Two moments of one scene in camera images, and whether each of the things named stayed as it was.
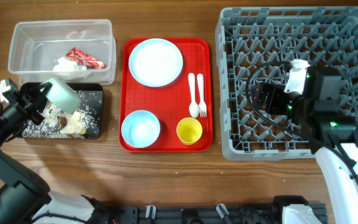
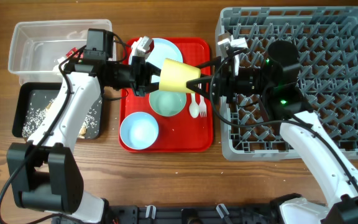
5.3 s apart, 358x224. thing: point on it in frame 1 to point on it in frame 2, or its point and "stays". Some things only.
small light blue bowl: (140, 129) stays
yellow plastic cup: (189, 130) to (174, 75)
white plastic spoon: (194, 109) stays
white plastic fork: (202, 107) stays
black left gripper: (32, 96) to (141, 73)
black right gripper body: (280, 102) to (250, 81)
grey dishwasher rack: (255, 45) stays
